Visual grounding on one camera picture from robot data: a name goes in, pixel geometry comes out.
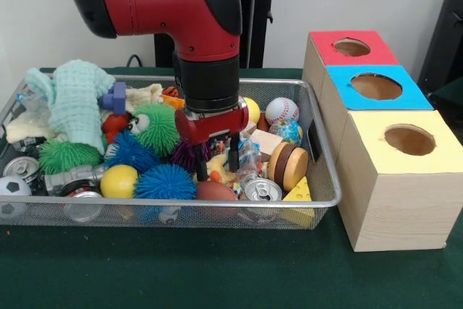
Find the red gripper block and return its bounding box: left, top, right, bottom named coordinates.
left=174, top=101, right=250, bottom=182

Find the yellow duck plush toy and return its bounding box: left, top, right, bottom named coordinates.
left=206, top=153, right=239, bottom=184

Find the purple plastic toy piece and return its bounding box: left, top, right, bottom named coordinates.
left=98, top=81, right=128, bottom=117

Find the mint green waffle cloth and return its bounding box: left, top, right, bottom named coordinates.
left=24, top=59, right=117, bottom=156

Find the cream waffle cloth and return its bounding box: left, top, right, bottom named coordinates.
left=5, top=83, right=164, bottom=143

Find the shallow clear mesh bin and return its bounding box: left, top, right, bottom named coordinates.
left=0, top=72, right=344, bottom=231

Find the wooden box with three holes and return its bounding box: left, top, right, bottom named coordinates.
left=302, top=30, right=454, bottom=252

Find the silver drink can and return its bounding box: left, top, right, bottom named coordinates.
left=244, top=177, right=284, bottom=201

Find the blue spiky ball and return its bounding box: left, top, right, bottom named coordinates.
left=133, top=164, right=198, bottom=200

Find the wooden burger toy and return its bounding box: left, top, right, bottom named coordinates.
left=268, top=141, right=310, bottom=192

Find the globe print ball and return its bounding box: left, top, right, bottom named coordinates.
left=269, top=119, right=305, bottom=148

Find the yellow cheese wedge toy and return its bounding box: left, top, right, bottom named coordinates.
left=281, top=175, right=315, bottom=229

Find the dark green tablecloth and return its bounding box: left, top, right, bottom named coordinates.
left=0, top=66, right=463, bottom=309

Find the small soccer ball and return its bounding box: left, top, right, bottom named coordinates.
left=0, top=175, right=33, bottom=218

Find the black stand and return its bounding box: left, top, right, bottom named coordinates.
left=417, top=0, right=463, bottom=97

